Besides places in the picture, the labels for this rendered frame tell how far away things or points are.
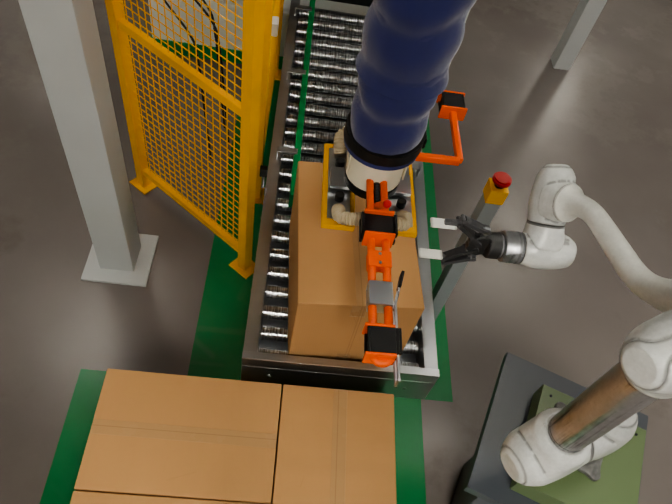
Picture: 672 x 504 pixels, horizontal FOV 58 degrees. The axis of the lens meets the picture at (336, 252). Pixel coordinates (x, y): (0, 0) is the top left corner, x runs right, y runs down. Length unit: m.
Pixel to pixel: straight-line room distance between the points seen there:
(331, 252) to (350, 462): 0.69
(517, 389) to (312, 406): 0.69
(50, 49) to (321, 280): 1.12
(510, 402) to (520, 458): 0.42
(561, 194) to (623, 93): 3.31
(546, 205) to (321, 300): 0.71
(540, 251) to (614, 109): 3.11
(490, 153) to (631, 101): 1.35
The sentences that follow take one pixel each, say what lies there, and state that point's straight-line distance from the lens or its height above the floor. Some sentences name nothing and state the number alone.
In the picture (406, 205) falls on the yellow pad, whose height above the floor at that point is 1.16.
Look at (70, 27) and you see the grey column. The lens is 2.10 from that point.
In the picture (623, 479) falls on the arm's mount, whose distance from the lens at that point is 2.08.
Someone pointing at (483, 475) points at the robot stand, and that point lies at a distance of 1.98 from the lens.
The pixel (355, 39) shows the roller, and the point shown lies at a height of 0.54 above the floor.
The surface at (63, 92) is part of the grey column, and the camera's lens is 2.28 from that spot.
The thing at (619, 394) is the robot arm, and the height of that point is 1.44.
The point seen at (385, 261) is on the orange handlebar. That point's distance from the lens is 1.56.
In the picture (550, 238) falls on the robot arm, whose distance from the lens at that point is 1.72.
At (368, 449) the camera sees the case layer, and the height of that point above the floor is 0.54.
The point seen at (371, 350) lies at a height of 1.29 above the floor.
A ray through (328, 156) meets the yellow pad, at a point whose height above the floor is 1.16.
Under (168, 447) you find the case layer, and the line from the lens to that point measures 2.09.
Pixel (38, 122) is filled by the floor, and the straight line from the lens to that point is 3.83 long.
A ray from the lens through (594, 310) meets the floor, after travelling 3.46.
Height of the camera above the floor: 2.53
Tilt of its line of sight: 53 degrees down
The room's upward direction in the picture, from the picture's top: 14 degrees clockwise
